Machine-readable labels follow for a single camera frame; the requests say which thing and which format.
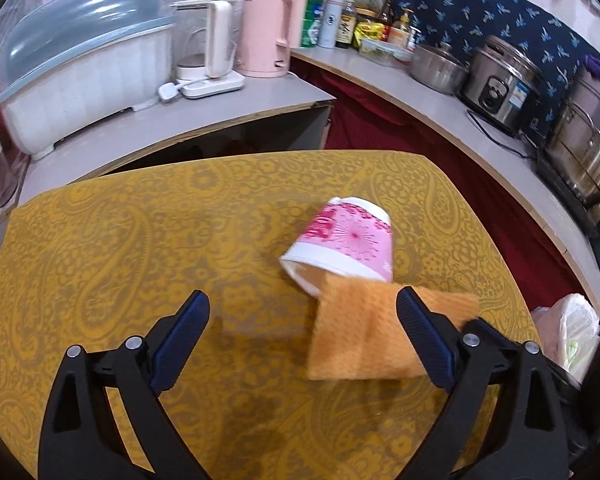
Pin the glass kettle with white base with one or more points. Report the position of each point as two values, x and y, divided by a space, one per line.
215 35

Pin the clear food container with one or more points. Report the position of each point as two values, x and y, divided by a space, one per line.
385 51

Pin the steel rice cooker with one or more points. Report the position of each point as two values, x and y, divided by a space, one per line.
500 87

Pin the orange sauce bottle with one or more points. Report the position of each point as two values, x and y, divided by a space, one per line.
401 30

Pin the dark red cloth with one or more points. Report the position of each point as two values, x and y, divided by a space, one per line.
430 160

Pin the white power plug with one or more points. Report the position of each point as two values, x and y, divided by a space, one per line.
170 91

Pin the black induction cooker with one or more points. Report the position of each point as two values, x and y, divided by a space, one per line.
565 195

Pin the tall steel steamer pot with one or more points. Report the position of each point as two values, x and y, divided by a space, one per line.
587 140

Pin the yellow patterned tablecloth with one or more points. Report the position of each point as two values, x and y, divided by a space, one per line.
130 240

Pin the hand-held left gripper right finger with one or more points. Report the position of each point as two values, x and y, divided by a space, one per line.
425 340

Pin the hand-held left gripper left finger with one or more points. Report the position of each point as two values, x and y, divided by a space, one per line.
180 340

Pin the small steel pot with lid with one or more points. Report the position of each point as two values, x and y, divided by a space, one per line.
437 72

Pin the pink printed paper cup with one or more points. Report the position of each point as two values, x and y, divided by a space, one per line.
345 240

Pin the navy printed cloth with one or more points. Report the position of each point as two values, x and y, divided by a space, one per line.
480 5

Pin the white dish box blue lid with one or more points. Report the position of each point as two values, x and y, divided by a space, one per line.
80 85

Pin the green tin can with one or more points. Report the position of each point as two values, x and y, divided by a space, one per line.
311 22

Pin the dark sauce bottle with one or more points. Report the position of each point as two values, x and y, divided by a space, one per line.
346 25

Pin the yellow seasoning packet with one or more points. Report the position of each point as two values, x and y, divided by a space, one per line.
370 31

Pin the glass jar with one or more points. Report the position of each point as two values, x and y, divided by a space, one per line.
5 180

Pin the white thermos bottle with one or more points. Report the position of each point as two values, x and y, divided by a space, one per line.
329 20

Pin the orange cleaning cloth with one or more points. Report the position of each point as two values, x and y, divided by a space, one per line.
360 330

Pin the white plastic bag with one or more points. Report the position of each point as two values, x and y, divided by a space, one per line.
575 320

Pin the brown sauce bottle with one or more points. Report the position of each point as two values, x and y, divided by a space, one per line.
387 17

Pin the pink electric kettle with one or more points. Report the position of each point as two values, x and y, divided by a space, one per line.
260 35

